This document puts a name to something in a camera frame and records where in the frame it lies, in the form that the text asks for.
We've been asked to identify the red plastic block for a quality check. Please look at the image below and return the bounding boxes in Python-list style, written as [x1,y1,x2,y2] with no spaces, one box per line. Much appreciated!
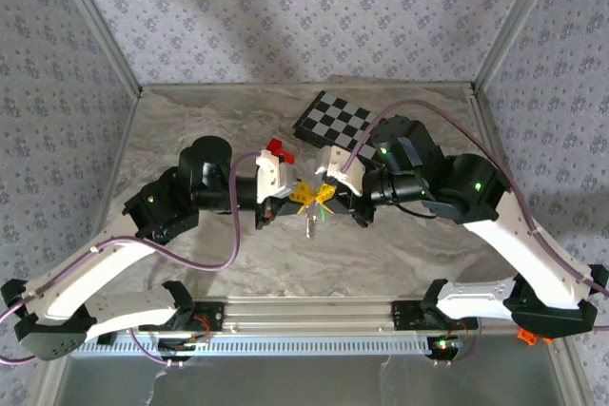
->
[265,138,295,164]

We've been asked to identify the metal key organizer with rings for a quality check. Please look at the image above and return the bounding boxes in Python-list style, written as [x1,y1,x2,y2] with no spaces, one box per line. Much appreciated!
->
[303,201,321,241]

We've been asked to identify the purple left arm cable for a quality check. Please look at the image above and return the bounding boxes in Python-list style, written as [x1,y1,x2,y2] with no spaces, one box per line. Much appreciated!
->
[0,151,263,369]

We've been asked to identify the controller board with LED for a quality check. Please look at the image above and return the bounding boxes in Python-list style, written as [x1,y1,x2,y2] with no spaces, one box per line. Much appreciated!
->
[427,335,465,359]
[159,337,210,355]

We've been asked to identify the aluminium frame post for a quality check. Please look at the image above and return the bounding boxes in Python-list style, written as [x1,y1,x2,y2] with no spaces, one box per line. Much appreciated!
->
[473,0,568,92]
[45,0,144,96]

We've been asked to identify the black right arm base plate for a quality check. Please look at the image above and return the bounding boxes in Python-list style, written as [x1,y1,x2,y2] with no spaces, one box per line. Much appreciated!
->
[390,299,479,331]

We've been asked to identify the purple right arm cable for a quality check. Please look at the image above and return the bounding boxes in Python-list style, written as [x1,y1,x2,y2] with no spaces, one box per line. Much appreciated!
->
[340,99,609,369]

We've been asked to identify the white slotted cable duct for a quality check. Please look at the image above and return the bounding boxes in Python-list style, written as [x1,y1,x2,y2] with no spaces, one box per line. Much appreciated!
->
[115,332,432,358]

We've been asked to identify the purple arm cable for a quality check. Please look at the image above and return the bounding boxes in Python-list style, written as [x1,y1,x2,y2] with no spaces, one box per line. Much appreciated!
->
[0,151,263,369]
[340,99,609,369]

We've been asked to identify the aluminium front rail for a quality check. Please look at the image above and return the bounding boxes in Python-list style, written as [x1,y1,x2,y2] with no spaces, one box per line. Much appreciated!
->
[192,295,571,336]

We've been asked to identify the black and white chessboard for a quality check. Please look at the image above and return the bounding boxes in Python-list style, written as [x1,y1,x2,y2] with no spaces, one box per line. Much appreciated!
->
[291,89,389,163]

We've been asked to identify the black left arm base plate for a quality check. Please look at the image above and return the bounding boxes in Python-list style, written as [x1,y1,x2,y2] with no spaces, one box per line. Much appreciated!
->
[164,300,225,332]

